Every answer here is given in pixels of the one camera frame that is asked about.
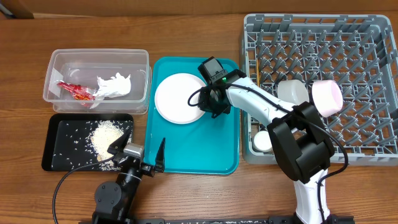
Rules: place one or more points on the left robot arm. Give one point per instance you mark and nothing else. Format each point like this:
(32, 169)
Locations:
(114, 199)

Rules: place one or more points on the grey dishwasher rack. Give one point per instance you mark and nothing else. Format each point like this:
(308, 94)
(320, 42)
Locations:
(358, 52)

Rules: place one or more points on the pile of rice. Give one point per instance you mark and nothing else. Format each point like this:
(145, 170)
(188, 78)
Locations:
(85, 142)

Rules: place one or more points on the teal plastic tray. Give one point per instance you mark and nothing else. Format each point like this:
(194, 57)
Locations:
(206, 146)

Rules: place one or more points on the wooden chopstick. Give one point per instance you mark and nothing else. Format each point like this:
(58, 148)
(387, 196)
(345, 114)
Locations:
(258, 77)

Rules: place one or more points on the black tray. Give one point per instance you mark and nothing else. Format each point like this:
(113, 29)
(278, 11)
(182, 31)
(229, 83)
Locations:
(53, 127)

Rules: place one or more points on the white tissue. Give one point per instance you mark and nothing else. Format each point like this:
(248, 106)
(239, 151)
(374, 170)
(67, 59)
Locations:
(116, 86)

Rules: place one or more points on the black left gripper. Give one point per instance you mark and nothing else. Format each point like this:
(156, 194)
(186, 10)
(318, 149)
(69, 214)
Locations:
(150, 169)

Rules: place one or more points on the pink bowl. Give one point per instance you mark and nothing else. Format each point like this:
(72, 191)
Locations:
(327, 97)

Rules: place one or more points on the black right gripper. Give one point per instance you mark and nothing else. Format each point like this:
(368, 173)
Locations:
(204, 106)

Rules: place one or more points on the red snack wrapper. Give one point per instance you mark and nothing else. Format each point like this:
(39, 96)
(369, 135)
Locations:
(78, 92)

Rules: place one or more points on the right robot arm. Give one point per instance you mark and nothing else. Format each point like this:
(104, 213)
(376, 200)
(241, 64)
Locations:
(301, 145)

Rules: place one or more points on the grey bowl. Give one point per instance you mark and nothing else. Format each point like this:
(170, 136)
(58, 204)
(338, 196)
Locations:
(292, 91)

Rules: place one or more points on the clear plastic bin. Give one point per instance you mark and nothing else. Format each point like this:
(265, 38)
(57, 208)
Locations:
(85, 66)

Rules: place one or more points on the white round plate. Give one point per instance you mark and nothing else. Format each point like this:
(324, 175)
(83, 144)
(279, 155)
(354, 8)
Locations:
(171, 98)

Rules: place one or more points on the white paper cup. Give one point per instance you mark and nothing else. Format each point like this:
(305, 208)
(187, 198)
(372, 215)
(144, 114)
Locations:
(261, 142)

